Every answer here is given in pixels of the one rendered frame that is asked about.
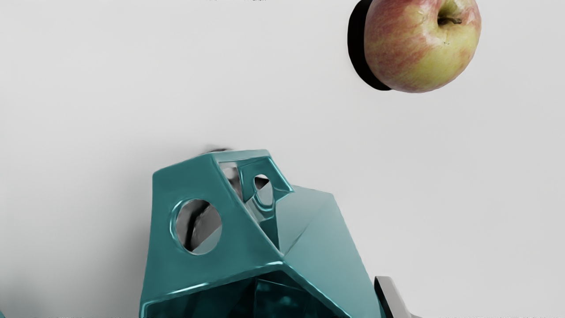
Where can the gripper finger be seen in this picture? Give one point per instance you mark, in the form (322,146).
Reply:
(393,298)

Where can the teal faceted mug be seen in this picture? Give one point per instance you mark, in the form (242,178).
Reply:
(247,251)

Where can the red yellow apple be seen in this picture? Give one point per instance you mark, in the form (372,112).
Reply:
(419,44)

